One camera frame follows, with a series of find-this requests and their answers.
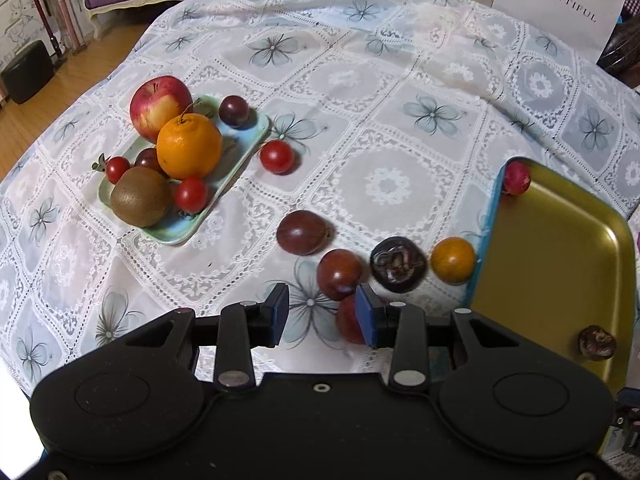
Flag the dark bag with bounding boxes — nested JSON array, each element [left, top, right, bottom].
[[597, 15, 640, 92]]

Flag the white printed cabinet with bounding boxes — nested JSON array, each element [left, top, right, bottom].
[[0, 0, 42, 67]]

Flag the oval dark red plum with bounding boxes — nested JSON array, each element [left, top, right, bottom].
[[276, 210, 332, 256]]

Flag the white paper bag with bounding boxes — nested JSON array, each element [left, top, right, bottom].
[[491, 0, 626, 64]]

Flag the dark wrinkled passion fruit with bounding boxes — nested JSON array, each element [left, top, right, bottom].
[[370, 236, 429, 292]]

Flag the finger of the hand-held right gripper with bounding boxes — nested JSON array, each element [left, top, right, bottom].
[[614, 392, 640, 442]]

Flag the red cherry tomato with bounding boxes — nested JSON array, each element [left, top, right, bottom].
[[173, 176, 210, 215], [259, 140, 295, 175]]

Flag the white lace floral tablecloth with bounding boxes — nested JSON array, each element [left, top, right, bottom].
[[0, 0, 640, 397]]

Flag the brown kiwi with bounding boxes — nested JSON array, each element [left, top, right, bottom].
[[110, 166, 173, 228]]

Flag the red apple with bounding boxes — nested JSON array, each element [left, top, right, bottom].
[[130, 75, 194, 144]]

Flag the red stick vacuum cleaner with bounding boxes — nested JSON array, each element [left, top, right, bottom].
[[20, 0, 69, 67]]

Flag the light green tray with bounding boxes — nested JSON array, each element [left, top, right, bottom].
[[98, 93, 271, 247]]

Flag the brown chestnut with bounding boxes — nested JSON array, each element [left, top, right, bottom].
[[578, 325, 617, 361]]

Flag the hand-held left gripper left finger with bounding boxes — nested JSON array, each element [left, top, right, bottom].
[[123, 283, 291, 394]]

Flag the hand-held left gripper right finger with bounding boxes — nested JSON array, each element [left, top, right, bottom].
[[355, 283, 523, 395]]

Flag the small orange tangerine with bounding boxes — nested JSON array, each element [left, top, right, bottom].
[[431, 237, 477, 286]]

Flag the gold tray with blue rim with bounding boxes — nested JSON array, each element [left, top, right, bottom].
[[462, 156, 637, 463]]

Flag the black stool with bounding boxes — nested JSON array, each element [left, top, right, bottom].
[[0, 40, 55, 105]]

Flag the cherry tomato with green stem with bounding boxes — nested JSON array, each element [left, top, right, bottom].
[[91, 154, 132, 185]]

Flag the dark purple plum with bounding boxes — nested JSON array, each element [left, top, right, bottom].
[[218, 95, 250, 128], [134, 148, 166, 174]]

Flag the large orange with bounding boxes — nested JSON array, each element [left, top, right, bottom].
[[156, 113, 223, 180]]

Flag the pink red fruit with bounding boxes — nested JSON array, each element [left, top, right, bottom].
[[501, 161, 532, 196]]

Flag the round red plum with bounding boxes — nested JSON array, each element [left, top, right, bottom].
[[317, 249, 365, 301]]

